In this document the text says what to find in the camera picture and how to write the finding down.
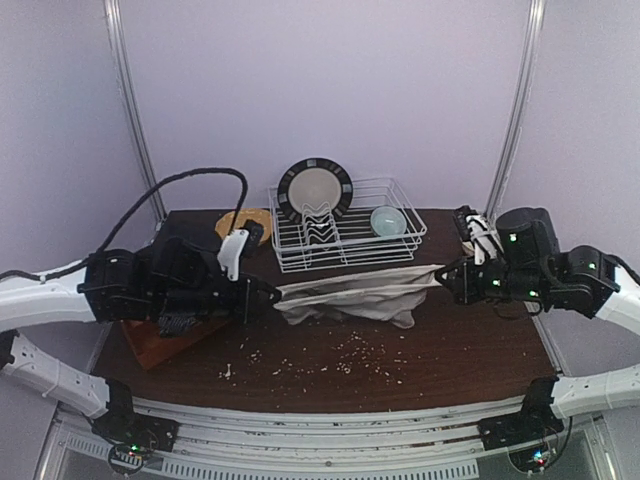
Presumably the grey beige sock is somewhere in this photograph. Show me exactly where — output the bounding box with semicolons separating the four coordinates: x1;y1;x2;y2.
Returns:
274;264;440;329

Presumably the brown wooden organizer box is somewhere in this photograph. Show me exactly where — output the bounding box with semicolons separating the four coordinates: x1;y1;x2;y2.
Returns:
121;318;230;371

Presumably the aluminium frame post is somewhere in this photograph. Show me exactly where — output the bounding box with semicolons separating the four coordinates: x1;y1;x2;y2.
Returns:
103;0;168;224
485;0;547;220

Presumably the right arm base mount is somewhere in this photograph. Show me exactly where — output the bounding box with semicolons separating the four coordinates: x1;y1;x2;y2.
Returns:
477;376;567;476

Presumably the right aluminium frame post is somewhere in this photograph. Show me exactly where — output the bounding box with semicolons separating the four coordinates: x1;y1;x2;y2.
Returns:
485;0;547;220

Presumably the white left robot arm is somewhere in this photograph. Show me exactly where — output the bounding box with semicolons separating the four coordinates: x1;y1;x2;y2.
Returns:
1;220;281;425

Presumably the white wire dish rack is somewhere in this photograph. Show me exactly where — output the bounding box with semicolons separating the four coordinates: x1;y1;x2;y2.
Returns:
268;177;427;274

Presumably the yellow dotted plate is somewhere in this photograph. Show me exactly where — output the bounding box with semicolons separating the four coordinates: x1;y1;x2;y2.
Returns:
215;208;273;246

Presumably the black rimmed grey plate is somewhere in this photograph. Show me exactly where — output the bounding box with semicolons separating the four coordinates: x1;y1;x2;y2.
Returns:
276;157;354;224

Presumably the aluminium front rail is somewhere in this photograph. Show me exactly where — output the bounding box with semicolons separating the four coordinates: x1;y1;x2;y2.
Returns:
37;397;619;480

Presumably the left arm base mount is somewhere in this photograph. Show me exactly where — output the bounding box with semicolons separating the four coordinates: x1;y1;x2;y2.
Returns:
88;397;179;479

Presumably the grey striped boxer underwear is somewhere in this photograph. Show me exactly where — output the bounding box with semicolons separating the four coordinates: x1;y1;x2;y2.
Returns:
157;313;201;338

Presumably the light blue bowl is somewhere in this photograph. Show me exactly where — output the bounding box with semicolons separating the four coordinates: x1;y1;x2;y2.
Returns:
370;206;407;237

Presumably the left aluminium frame post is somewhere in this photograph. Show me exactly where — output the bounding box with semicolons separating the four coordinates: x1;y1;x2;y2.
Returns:
103;0;168;224

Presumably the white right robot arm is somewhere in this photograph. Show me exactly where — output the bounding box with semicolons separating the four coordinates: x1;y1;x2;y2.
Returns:
436;205;639;425

